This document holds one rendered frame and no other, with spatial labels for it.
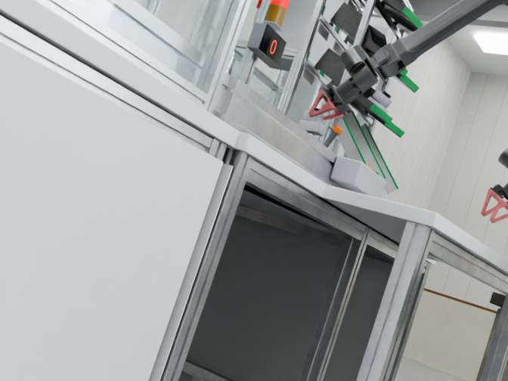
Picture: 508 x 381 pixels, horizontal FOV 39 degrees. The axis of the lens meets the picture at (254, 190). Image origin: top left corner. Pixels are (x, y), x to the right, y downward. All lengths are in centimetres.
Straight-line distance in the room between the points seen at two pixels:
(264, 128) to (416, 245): 38
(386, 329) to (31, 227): 79
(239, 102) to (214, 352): 171
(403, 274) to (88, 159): 74
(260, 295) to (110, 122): 192
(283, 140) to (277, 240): 134
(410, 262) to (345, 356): 126
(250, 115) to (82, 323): 54
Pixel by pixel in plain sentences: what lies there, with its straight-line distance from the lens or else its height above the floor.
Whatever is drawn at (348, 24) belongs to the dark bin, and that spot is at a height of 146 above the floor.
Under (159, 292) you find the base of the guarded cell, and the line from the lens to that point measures 117.
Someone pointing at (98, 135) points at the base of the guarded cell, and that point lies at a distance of 97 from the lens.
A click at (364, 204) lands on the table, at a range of 151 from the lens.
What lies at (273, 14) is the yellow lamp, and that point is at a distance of 196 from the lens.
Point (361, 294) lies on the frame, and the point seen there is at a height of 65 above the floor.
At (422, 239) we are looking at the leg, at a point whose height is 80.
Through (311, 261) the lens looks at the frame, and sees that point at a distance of 276.
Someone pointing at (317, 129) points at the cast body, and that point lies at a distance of 200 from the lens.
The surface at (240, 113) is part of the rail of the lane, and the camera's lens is 134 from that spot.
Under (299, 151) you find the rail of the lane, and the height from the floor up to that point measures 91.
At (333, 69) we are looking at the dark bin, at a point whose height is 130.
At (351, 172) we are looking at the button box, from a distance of 175.
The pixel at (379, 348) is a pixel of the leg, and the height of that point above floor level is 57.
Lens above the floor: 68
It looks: 4 degrees up
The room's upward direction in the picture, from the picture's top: 19 degrees clockwise
